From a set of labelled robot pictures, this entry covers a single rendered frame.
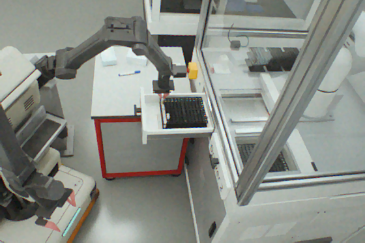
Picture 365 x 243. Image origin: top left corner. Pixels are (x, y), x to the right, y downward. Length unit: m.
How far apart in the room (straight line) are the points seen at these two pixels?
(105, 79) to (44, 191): 1.06
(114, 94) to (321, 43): 1.30
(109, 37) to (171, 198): 1.56
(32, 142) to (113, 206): 1.09
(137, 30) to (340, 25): 0.56
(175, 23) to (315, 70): 1.54
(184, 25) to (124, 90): 0.66
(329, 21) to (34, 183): 0.86
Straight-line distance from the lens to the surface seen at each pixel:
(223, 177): 1.32
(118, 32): 0.94
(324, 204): 1.50
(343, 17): 0.68
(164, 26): 2.17
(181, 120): 1.49
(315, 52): 0.74
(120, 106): 1.73
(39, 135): 1.30
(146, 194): 2.27
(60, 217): 1.94
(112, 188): 2.30
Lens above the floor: 2.02
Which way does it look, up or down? 46 degrees down
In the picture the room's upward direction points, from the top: 10 degrees clockwise
